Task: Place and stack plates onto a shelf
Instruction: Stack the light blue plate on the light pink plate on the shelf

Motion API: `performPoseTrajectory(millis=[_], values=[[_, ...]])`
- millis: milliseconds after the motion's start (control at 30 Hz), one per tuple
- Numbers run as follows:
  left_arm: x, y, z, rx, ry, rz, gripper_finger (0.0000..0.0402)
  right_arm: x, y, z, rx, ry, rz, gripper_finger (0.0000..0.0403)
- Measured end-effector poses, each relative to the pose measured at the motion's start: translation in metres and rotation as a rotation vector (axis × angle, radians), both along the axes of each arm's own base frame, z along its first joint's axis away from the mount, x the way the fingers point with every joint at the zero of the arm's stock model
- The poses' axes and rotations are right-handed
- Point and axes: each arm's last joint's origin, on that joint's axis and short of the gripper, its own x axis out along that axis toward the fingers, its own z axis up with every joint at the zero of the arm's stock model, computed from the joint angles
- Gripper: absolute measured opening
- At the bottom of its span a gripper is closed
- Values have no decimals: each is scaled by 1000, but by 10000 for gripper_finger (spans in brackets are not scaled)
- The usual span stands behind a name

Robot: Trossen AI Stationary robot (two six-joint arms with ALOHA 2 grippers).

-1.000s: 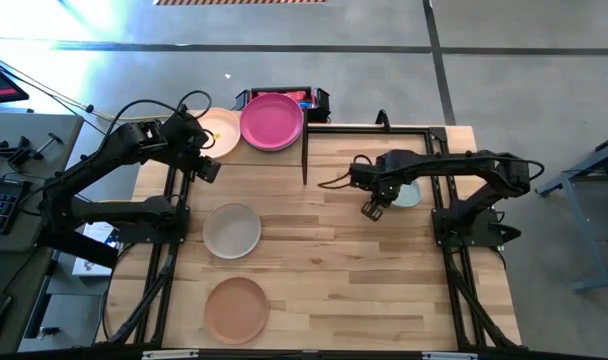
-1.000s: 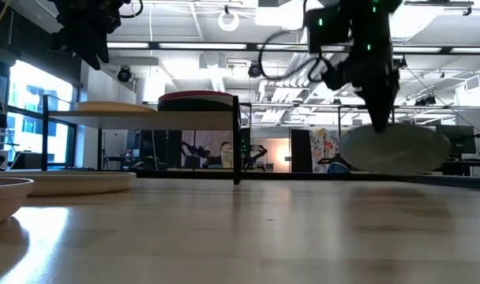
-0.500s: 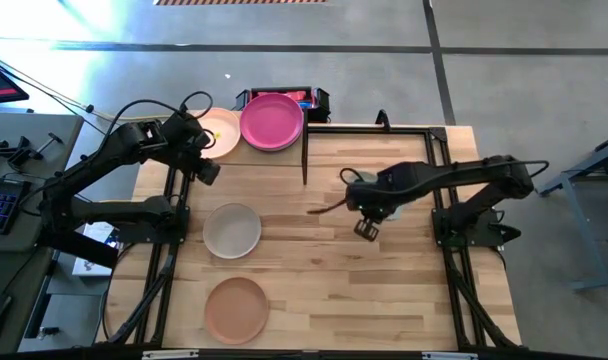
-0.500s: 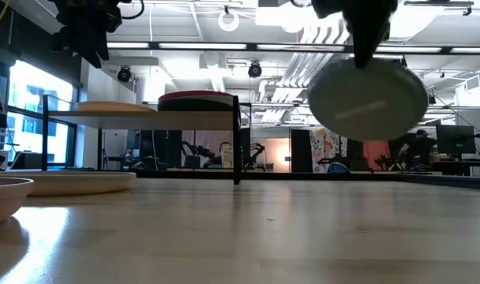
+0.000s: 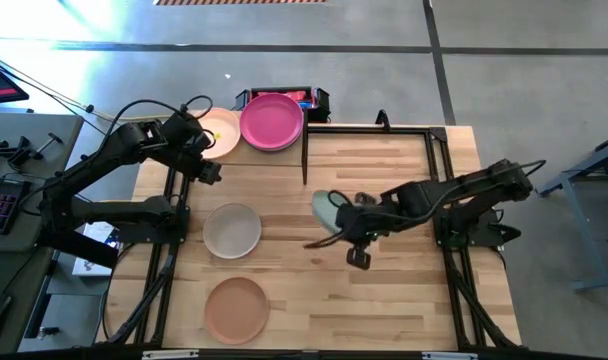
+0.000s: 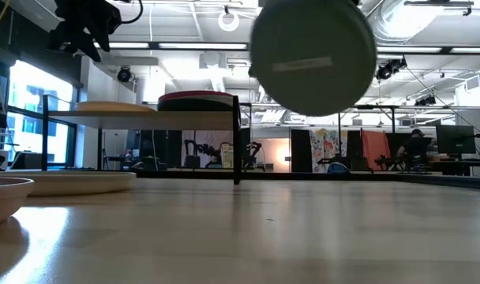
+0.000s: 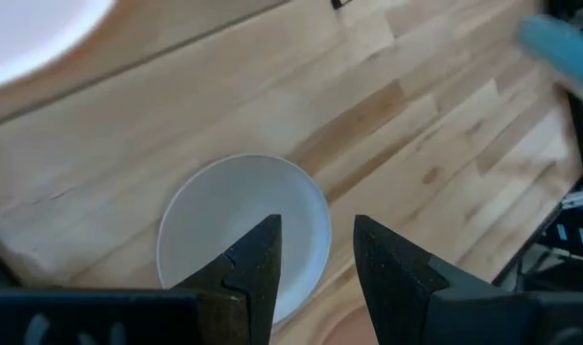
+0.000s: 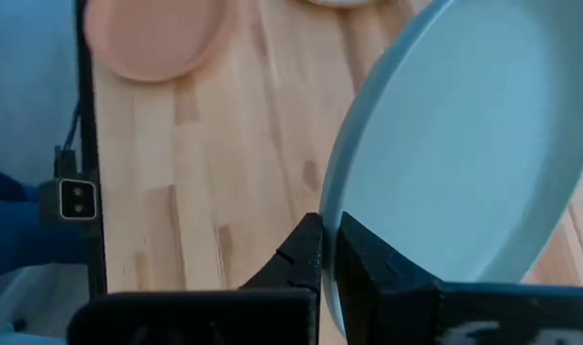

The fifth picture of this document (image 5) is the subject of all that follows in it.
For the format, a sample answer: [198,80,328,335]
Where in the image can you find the silver metal bracket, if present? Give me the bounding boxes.
[141,349,201,360]
[421,351,480,360]

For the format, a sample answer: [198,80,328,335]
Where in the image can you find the brown plate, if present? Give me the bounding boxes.
[203,276,270,346]

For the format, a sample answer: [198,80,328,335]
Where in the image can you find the black keyboard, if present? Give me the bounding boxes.
[0,175,33,236]

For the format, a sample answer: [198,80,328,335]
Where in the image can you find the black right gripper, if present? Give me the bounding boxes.
[335,190,388,242]

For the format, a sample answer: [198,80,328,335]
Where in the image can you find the magenta plate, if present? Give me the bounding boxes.
[239,92,305,153]

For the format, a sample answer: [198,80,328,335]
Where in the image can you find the black aluminium table frame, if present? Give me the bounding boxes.
[97,122,524,351]

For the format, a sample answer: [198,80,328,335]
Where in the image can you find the beige grey plate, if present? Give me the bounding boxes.
[202,202,262,261]

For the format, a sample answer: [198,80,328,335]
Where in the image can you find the grey under-table box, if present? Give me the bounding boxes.
[18,249,113,354]

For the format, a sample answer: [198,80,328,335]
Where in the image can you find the grey metal table frame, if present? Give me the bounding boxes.
[533,128,608,294]

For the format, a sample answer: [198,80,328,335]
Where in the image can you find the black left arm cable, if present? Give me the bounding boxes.
[101,94,216,147]

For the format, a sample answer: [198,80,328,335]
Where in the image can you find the black flat panel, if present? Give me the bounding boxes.
[36,218,120,269]

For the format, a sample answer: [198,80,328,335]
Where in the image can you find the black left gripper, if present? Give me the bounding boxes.
[161,110,215,174]

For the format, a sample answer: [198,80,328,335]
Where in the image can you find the teal plate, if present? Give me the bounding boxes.
[310,189,359,237]

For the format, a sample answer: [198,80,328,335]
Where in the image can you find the grey desk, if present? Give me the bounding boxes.
[0,110,85,354]

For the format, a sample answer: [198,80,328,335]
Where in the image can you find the peach plate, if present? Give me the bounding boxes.
[197,106,243,161]

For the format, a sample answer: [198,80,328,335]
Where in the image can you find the white box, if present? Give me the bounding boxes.
[72,219,120,278]

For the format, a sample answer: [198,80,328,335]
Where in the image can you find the red and black toolbox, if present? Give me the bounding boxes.
[233,85,332,124]

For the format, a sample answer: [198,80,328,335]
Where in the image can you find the black desk clamp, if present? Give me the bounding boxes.
[0,132,65,169]

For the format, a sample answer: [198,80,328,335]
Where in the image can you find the black floor cable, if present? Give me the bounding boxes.
[0,49,115,136]

